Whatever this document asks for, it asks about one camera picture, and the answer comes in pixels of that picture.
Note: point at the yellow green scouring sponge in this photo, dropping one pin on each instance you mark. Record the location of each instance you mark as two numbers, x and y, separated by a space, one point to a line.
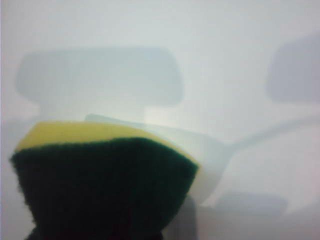
100 187

